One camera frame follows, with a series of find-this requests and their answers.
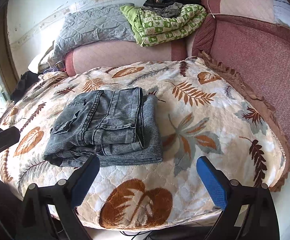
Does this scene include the leaf pattern plush blanket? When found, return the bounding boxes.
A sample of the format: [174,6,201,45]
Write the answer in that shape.
[0,53,290,230]

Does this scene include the black garment at sofa end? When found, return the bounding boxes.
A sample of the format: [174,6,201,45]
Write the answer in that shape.
[10,71,40,103]

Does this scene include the black clothes pile on sofa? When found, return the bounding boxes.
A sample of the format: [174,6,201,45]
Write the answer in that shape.
[142,0,201,18]

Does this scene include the purple patterned item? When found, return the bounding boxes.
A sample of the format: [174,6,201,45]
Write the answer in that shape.
[43,61,66,74]

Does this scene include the green patterned folded blanket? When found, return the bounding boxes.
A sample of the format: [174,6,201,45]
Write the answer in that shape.
[120,4,207,47]

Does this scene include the blue denim pants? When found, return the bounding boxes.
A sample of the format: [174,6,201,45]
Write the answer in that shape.
[44,87,163,167]

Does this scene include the grey quilted blanket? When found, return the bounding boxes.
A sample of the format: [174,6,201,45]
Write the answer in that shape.
[49,4,135,63]

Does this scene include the cream pillow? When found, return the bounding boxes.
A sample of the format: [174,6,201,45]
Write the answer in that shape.
[28,41,54,74]

